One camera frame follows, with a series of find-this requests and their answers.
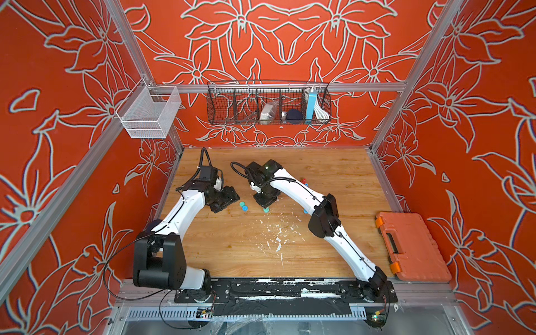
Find light blue box in basket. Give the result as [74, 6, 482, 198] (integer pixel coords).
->
[304, 89, 317, 124]

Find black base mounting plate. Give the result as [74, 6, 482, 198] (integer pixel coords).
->
[174, 278, 399, 320]

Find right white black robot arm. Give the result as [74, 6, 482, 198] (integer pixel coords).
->
[230, 160, 396, 303]

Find orange plastic tool case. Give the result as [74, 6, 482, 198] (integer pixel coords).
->
[375, 212, 452, 283]

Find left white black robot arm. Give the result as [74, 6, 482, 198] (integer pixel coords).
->
[133, 148, 240, 296]

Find white cables in basket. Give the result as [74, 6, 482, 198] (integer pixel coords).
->
[315, 94, 331, 123]

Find clear plastic wall bin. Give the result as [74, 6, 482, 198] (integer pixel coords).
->
[117, 86, 182, 139]

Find silver pouch in basket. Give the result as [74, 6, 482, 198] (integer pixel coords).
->
[259, 101, 278, 125]

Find black wire wall basket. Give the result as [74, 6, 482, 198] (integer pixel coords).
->
[207, 80, 332, 126]

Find dark blue ball in basket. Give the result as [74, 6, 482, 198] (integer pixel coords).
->
[286, 109, 303, 124]

